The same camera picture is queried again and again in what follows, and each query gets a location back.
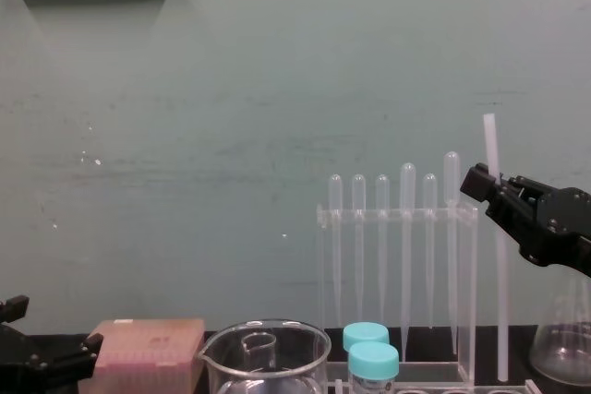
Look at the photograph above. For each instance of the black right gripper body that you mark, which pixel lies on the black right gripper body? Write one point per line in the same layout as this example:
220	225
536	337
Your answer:
565	214

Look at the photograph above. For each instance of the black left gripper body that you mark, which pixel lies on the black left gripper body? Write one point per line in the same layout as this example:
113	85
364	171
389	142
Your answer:
18	364

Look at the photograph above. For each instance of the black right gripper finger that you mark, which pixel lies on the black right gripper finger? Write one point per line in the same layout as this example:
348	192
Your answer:
505	216
524	184

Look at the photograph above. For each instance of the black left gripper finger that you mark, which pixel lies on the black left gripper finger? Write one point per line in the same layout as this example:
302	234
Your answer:
76	357
14	308

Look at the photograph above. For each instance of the white stirring rod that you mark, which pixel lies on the white stirring rod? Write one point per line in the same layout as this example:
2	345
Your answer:
502	302

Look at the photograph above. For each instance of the long clear plastic pipette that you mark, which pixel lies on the long clear plastic pipette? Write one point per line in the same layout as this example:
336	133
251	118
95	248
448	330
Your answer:
452	246
406	246

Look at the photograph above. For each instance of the pink pipette tip box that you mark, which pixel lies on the pink pipette tip box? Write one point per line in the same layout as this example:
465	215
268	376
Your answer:
148	357

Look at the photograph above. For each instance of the clear acrylic pipette rack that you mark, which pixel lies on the clear acrylic pipette rack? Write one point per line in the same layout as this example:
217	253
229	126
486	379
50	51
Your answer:
466	283

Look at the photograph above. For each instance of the short clear plastic pipette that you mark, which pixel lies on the short clear plastic pipette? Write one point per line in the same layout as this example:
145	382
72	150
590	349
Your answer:
430	246
335	246
359	246
382	246

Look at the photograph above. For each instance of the glass conical flask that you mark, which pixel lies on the glass conical flask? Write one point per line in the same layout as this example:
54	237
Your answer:
561	348

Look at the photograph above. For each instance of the clear acrylic tube rack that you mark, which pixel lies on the clear acrylic tube rack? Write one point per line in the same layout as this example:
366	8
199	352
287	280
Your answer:
461	388

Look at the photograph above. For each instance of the small glass beaker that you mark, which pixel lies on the small glass beaker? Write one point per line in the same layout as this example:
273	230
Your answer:
258	352

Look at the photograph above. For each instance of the teal capped vial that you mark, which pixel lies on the teal capped vial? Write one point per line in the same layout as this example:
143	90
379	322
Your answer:
373	361
365	333

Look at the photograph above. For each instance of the large glass beaker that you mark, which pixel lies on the large glass beaker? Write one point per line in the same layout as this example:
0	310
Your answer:
314	366

